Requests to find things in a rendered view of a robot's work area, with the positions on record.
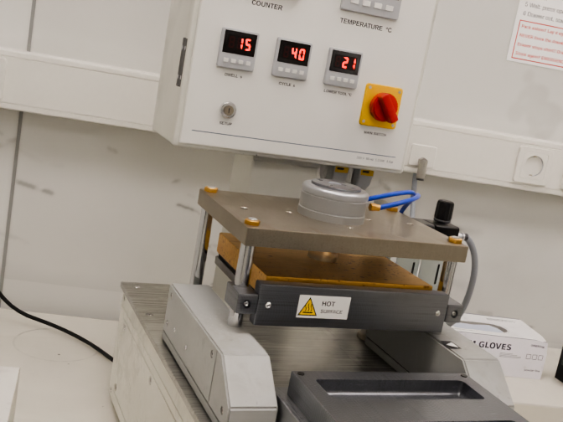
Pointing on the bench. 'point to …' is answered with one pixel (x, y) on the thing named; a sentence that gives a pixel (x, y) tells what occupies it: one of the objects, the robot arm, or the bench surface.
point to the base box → (142, 377)
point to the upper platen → (316, 267)
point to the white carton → (507, 343)
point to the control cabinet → (294, 88)
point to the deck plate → (324, 347)
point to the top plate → (330, 222)
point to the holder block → (395, 398)
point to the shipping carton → (8, 392)
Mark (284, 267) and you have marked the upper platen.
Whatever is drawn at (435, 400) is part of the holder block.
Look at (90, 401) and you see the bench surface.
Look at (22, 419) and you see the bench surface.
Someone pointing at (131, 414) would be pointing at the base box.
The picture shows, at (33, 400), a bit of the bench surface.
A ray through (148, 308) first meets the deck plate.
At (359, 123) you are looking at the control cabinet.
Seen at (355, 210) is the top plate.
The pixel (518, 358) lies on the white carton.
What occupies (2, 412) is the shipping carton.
